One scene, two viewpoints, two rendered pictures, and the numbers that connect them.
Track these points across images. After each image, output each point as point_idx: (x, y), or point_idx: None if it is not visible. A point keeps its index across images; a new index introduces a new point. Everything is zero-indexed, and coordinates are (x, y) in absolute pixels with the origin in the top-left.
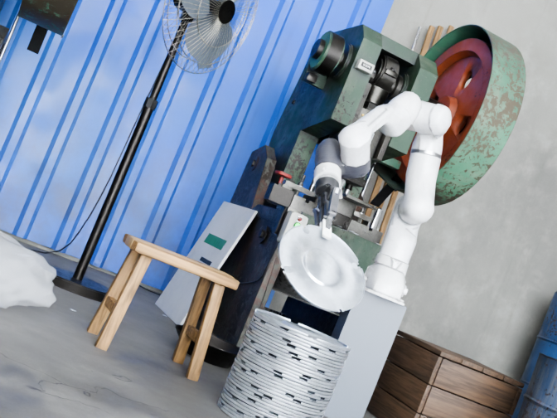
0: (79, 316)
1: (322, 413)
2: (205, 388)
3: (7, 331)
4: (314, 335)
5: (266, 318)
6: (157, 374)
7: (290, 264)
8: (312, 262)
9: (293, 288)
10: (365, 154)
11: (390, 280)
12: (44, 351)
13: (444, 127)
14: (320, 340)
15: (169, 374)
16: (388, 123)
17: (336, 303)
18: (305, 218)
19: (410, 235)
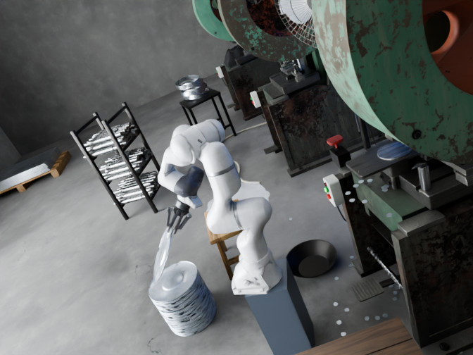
0: (281, 224)
1: (172, 325)
2: (222, 285)
3: (195, 238)
4: (162, 286)
5: (164, 269)
6: (214, 270)
7: (160, 248)
8: (161, 250)
9: (156, 260)
10: (167, 187)
11: (234, 270)
12: (184, 250)
13: (177, 158)
14: (148, 290)
15: (223, 272)
16: (167, 163)
17: (156, 275)
18: (327, 184)
19: (242, 238)
